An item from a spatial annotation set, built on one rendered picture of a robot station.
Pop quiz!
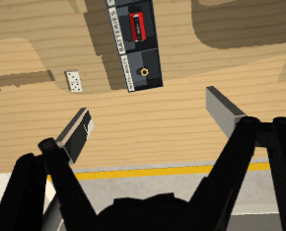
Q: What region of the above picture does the black aaa battery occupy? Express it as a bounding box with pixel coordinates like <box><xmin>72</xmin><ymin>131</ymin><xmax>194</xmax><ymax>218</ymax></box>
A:
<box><xmin>133</xmin><ymin>15</ymin><xmax>143</xmax><ymax>40</ymax></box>

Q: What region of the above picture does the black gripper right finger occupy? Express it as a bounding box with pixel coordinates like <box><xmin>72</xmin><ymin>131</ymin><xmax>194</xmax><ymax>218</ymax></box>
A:
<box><xmin>170</xmin><ymin>86</ymin><xmax>286</xmax><ymax>231</ymax></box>

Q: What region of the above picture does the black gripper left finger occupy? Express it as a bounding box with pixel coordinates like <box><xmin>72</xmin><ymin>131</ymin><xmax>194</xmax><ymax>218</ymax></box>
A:
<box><xmin>0</xmin><ymin>108</ymin><xmax>105</xmax><ymax>231</ymax></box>

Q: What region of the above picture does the white domino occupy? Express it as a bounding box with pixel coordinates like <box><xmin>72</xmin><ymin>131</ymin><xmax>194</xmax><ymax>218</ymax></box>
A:
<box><xmin>67</xmin><ymin>71</ymin><xmax>83</xmax><ymax>92</ymax></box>

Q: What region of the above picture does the dark grey rack of labelled bins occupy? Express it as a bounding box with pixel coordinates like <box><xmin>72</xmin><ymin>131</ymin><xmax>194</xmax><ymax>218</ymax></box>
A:
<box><xmin>106</xmin><ymin>0</ymin><xmax>164</xmax><ymax>93</ymax></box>

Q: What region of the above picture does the brass hex nut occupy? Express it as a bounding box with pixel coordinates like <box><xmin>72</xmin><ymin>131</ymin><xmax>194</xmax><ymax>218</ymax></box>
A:
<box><xmin>141</xmin><ymin>68</ymin><xmax>148</xmax><ymax>76</ymax></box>

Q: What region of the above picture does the red nine-volt battery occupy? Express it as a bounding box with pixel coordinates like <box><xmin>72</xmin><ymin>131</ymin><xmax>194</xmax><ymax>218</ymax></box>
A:
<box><xmin>129</xmin><ymin>12</ymin><xmax>146</xmax><ymax>41</ymax></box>

